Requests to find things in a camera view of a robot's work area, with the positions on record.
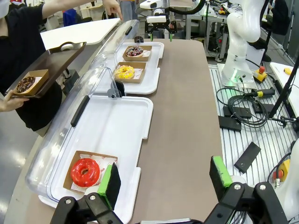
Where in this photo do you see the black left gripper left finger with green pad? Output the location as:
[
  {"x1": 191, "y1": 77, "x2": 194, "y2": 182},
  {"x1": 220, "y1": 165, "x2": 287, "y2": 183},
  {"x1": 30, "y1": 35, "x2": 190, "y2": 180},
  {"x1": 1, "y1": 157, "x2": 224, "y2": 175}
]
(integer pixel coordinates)
[{"x1": 50, "y1": 162, "x2": 123, "y2": 224}]

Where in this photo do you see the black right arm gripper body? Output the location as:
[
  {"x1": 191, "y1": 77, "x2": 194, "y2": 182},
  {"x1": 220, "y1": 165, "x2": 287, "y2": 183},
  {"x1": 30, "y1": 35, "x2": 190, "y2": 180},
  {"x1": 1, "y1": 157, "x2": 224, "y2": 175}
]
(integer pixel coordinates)
[{"x1": 150, "y1": 13, "x2": 171, "y2": 32}]

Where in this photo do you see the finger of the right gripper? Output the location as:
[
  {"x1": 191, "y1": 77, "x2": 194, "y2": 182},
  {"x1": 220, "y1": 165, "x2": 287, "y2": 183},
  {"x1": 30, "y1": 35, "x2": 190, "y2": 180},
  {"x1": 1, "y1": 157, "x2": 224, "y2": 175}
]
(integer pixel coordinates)
[
  {"x1": 144, "y1": 21, "x2": 155, "y2": 41},
  {"x1": 166, "y1": 20, "x2": 178, "y2": 42}
]

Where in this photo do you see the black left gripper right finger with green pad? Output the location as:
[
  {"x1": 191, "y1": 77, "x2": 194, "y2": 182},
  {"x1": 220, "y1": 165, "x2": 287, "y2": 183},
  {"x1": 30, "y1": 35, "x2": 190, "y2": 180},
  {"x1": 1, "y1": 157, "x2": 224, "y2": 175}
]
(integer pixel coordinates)
[{"x1": 204, "y1": 155, "x2": 289, "y2": 224}]

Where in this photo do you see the dark brown serving tray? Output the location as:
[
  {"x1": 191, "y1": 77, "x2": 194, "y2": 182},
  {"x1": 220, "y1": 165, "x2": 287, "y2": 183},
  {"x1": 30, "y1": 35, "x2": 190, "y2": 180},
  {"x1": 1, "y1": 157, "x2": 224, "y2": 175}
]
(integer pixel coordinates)
[{"x1": 4, "y1": 41, "x2": 87, "y2": 99}]

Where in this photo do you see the brown cardboard donut box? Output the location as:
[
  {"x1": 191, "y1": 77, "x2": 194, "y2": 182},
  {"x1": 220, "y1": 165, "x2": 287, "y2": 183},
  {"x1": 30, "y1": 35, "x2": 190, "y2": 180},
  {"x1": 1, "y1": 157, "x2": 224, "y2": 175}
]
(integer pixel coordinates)
[
  {"x1": 63, "y1": 150, "x2": 119, "y2": 193},
  {"x1": 113, "y1": 62, "x2": 147, "y2": 84},
  {"x1": 13, "y1": 69, "x2": 50, "y2": 97},
  {"x1": 122, "y1": 45, "x2": 153, "y2": 62}
]

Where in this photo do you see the white printed paper liner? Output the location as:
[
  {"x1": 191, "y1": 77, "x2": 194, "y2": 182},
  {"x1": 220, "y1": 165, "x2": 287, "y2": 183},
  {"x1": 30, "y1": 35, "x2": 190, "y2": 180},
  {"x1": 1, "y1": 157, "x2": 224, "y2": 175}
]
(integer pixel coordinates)
[
  {"x1": 71, "y1": 153, "x2": 117, "y2": 191},
  {"x1": 29, "y1": 76, "x2": 44, "y2": 90}
]

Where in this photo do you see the chocolate donut with nut bits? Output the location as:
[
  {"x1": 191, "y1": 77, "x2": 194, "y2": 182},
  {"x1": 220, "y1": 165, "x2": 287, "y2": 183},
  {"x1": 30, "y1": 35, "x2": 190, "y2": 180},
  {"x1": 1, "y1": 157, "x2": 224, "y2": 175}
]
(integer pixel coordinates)
[{"x1": 15, "y1": 76, "x2": 36, "y2": 94}]

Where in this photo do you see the person's left forearm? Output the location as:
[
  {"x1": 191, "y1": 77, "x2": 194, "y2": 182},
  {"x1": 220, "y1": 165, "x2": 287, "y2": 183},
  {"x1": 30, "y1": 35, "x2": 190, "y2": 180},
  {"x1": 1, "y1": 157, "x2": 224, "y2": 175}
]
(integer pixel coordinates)
[{"x1": 42, "y1": 0, "x2": 106, "y2": 20}]

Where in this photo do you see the chocolate donut with coloured sprinkles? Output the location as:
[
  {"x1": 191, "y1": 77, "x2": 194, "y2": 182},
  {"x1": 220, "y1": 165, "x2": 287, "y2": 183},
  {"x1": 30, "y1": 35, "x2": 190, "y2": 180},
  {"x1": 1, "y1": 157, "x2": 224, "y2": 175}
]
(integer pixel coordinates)
[{"x1": 126, "y1": 46, "x2": 144, "y2": 57}]

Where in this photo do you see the red glazed donut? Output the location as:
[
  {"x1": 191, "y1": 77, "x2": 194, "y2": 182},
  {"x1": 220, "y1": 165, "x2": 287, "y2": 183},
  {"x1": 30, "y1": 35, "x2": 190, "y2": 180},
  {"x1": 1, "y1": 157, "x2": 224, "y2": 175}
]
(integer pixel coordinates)
[{"x1": 70, "y1": 158, "x2": 101, "y2": 188}]

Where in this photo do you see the background person in jeans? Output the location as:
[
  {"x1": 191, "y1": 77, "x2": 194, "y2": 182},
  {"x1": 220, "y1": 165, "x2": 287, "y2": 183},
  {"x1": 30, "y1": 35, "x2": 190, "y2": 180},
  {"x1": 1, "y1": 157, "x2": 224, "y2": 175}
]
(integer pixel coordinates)
[{"x1": 120, "y1": 0, "x2": 139, "y2": 23}]

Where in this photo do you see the yellow glazed sprinkle donut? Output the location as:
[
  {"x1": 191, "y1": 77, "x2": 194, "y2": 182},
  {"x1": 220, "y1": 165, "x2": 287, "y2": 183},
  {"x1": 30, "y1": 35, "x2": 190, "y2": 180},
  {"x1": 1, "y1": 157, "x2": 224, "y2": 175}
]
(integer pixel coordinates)
[{"x1": 114, "y1": 65, "x2": 136, "y2": 80}]

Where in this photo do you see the background person in dark clothes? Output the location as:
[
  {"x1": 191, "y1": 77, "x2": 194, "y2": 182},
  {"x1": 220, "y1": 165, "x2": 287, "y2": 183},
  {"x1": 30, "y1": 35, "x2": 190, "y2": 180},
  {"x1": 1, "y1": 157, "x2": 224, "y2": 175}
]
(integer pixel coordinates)
[{"x1": 266, "y1": 0, "x2": 292, "y2": 36}]

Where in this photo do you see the person in black shirt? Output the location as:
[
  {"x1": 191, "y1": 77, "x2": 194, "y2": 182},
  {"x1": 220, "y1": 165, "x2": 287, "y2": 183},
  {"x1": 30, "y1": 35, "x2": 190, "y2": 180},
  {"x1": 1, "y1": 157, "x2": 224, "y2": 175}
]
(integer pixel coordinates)
[{"x1": 0, "y1": 3, "x2": 63, "y2": 132}]

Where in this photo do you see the person's left hand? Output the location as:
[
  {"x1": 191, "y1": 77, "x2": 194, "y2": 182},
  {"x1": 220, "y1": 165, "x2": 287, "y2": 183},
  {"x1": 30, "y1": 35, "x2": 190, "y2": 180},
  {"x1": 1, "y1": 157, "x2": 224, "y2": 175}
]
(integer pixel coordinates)
[{"x1": 102, "y1": 0, "x2": 124, "y2": 21}]

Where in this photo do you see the person's right hand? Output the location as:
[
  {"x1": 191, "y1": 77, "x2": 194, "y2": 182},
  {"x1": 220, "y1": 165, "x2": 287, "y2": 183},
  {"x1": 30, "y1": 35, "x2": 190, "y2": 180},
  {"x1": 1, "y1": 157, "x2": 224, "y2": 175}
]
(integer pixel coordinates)
[{"x1": 0, "y1": 90, "x2": 30, "y2": 113}]

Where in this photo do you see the black rectangular plate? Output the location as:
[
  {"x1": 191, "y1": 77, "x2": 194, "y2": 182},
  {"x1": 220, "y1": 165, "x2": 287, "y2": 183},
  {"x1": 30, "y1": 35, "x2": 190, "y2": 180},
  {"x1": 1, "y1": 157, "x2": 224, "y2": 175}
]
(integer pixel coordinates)
[
  {"x1": 219, "y1": 116, "x2": 242, "y2": 133},
  {"x1": 234, "y1": 141, "x2": 262, "y2": 174},
  {"x1": 223, "y1": 106, "x2": 253, "y2": 119},
  {"x1": 252, "y1": 102, "x2": 275, "y2": 114}
]

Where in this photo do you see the white plastic display tray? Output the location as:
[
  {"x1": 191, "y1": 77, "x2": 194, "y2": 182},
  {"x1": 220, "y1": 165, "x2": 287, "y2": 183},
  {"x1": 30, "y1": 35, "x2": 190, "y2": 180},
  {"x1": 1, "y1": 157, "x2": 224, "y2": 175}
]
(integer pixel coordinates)
[
  {"x1": 38, "y1": 95, "x2": 154, "y2": 224},
  {"x1": 93, "y1": 42, "x2": 165, "y2": 95}
]

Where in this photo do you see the clear plastic tray lid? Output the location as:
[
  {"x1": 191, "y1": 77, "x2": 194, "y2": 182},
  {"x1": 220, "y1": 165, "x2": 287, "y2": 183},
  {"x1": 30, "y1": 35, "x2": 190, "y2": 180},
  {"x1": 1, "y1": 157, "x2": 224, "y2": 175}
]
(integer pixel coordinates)
[
  {"x1": 88, "y1": 20, "x2": 141, "y2": 70},
  {"x1": 24, "y1": 66, "x2": 123, "y2": 203}
]

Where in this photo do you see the silver aluminium profile base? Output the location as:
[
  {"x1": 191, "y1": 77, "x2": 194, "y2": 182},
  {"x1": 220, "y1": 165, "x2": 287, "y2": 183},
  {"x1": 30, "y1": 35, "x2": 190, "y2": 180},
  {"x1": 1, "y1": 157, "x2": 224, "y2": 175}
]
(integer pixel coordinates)
[{"x1": 207, "y1": 63, "x2": 299, "y2": 187}]

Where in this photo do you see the yellow emergency stop box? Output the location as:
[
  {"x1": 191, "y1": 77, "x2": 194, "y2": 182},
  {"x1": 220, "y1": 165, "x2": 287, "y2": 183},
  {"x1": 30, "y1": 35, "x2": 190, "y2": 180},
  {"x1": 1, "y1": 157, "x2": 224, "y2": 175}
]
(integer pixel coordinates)
[
  {"x1": 272, "y1": 158, "x2": 292, "y2": 188},
  {"x1": 253, "y1": 66, "x2": 268, "y2": 83}
]

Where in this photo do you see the blue chair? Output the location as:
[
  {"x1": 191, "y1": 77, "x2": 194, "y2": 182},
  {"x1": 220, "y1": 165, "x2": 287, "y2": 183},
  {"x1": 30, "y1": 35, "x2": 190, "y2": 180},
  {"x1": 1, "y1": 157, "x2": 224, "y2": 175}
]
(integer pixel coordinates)
[{"x1": 62, "y1": 8, "x2": 83, "y2": 27}]

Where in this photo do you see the black tripod pole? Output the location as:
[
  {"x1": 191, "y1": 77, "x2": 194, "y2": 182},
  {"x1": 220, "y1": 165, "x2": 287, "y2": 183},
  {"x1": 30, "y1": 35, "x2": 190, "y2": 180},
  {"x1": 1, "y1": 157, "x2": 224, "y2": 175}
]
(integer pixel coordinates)
[{"x1": 268, "y1": 58, "x2": 299, "y2": 119}]

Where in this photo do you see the white side table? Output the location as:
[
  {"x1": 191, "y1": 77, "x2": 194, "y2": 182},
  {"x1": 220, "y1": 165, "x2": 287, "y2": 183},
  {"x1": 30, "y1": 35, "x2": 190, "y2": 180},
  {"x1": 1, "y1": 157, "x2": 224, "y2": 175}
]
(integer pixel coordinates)
[{"x1": 270, "y1": 62, "x2": 299, "y2": 117}]

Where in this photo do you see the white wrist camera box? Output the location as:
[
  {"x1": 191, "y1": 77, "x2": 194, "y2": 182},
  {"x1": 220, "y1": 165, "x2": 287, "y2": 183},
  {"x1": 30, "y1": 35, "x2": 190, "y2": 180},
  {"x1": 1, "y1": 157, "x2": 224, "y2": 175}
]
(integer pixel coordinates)
[{"x1": 146, "y1": 15, "x2": 167, "y2": 24}]

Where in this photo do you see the black corrugated cable hose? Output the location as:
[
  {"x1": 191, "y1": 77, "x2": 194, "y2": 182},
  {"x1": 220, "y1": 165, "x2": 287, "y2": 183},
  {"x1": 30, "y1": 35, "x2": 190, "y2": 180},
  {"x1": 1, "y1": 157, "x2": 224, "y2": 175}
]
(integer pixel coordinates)
[{"x1": 167, "y1": 0, "x2": 206, "y2": 15}]

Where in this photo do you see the aluminium frame rack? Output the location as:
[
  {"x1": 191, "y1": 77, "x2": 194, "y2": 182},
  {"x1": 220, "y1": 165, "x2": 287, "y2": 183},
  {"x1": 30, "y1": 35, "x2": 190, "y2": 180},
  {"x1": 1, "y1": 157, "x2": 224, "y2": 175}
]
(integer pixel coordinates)
[{"x1": 184, "y1": 14, "x2": 230, "y2": 59}]

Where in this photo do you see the coiled black cable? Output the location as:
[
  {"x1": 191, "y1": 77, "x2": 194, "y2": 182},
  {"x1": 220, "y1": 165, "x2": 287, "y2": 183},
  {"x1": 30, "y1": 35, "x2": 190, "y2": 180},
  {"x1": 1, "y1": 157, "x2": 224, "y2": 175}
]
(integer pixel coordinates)
[{"x1": 216, "y1": 87, "x2": 270, "y2": 128}]

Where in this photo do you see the black and yellow enabling handle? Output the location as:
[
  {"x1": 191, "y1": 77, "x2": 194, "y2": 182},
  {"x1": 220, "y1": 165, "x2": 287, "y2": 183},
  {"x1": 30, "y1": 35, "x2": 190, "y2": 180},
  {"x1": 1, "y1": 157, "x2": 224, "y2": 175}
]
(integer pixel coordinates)
[{"x1": 250, "y1": 87, "x2": 276, "y2": 98}]

